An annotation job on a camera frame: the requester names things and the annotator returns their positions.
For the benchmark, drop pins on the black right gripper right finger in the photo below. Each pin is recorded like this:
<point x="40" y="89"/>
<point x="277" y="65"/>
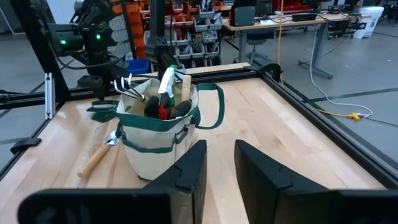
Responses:
<point x="280" y="202"/>

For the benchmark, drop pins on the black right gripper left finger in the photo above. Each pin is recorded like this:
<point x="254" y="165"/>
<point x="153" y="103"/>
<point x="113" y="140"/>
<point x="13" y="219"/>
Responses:
<point x="174" y="202"/>

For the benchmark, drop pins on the beige green gardening bag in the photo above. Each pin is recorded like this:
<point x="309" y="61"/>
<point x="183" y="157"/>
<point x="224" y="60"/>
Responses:
<point x="155" y="146"/>

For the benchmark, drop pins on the green spray bottle white nozzle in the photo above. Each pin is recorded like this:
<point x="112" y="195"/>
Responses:
<point x="166" y="82"/>

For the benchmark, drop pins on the red black gardening glove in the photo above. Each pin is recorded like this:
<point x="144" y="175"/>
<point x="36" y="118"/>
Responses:
<point x="183" y="109"/>

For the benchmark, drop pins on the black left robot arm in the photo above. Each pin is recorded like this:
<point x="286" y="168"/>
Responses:
<point x="93" y="37"/>

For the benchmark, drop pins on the blue storage bin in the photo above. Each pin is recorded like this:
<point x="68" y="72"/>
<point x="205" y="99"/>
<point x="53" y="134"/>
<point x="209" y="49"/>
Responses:
<point x="138" y="66"/>

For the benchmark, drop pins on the parts bin shelf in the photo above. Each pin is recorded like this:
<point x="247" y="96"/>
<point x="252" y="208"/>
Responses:
<point x="199" y="25"/>

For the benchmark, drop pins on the office chair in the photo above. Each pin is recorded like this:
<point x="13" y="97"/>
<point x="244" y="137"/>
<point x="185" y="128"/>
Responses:
<point x="258" y="40"/>

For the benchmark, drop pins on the grey monitor back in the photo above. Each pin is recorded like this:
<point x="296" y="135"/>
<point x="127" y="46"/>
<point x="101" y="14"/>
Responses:
<point x="244" y="15"/>

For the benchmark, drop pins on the wooden workbench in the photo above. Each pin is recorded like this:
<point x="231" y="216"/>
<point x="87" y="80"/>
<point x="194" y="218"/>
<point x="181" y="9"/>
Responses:
<point x="280" y="22"/>

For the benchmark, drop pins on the black aluminium table frame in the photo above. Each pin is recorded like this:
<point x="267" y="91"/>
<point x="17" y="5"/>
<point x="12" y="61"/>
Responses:
<point x="326" y="123"/>

